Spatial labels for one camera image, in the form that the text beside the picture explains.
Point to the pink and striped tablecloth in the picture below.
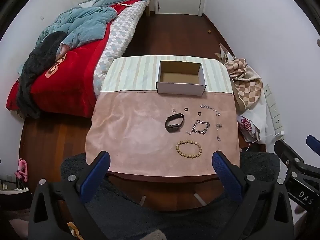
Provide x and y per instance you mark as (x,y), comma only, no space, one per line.
(125,130)

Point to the white bag with red print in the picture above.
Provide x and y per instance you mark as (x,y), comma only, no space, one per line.
(246,127)

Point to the white sneaker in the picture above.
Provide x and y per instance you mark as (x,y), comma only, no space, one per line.
(12,190)

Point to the beige checkered cloth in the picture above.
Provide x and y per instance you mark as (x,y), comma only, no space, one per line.
(246,80)

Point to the wooden bed leg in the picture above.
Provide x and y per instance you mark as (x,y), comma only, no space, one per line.
(148,11)

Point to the white power strip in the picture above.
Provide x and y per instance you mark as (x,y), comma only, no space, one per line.
(273,110)

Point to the pink slippers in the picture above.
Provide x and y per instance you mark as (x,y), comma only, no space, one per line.
(22,170)

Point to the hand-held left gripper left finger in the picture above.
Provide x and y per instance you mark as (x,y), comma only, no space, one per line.
(96,175)

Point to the checkered bed mattress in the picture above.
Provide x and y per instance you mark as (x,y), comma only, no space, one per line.
(120,37)

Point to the small silver pendant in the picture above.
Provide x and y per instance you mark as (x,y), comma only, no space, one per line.
(218,138)

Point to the white cloth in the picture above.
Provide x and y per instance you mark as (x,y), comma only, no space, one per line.
(260,115)

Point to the dark cloth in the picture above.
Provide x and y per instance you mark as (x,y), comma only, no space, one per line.
(35,62)

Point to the white cardboard box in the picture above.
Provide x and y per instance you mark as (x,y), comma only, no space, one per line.
(180,88)

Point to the person's right hand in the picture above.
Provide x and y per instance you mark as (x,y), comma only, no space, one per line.
(300,208)

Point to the black smart band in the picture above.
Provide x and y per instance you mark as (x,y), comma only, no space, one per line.
(172,129)

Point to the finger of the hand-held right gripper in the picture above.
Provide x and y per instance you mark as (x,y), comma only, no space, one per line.
(292,156)
(313,143)

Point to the bed with red blanket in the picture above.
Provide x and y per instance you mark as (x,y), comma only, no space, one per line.
(75,75)

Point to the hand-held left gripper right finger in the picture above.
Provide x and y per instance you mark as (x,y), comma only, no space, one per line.
(226,177)

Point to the blue quilt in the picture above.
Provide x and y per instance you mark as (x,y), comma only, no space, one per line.
(85,25)

